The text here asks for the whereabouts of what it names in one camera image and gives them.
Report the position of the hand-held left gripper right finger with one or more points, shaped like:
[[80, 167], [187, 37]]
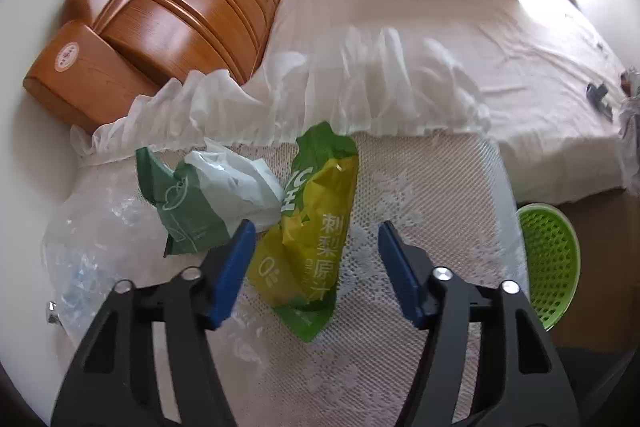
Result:
[[400, 272]]

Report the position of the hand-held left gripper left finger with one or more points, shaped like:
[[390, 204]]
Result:
[[232, 272]]

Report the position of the yellow green juice pouch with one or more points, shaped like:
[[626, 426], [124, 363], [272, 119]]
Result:
[[310, 207]]

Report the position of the green plastic basket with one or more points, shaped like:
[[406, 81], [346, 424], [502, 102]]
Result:
[[547, 267]]

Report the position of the green white plastic bag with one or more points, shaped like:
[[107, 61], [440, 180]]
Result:
[[200, 202]]

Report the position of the clear plastic bag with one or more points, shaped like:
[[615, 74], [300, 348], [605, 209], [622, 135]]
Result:
[[90, 232]]

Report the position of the bed with pink sheet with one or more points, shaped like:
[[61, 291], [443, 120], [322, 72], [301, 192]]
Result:
[[500, 57]]

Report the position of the small dark grey object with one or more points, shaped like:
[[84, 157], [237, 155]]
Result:
[[600, 99]]

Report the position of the grey white crumpled cloth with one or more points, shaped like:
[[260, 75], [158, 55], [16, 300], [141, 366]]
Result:
[[631, 142]]

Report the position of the carved wooden headboard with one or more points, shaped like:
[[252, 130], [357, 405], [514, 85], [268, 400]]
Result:
[[165, 7]]

